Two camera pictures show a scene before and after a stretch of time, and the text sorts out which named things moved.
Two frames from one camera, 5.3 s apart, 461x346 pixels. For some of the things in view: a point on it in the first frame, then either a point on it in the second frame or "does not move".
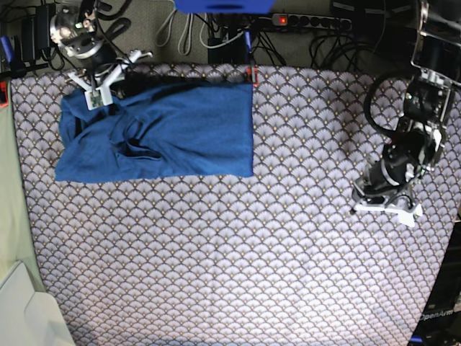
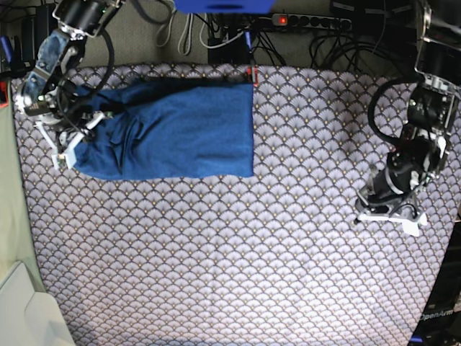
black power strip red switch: x=312 y=21 does not move
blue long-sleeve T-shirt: x=156 y=132 does not move
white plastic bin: x=29 y=317 does not move
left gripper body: x=81 y=40 to x=62 y=103
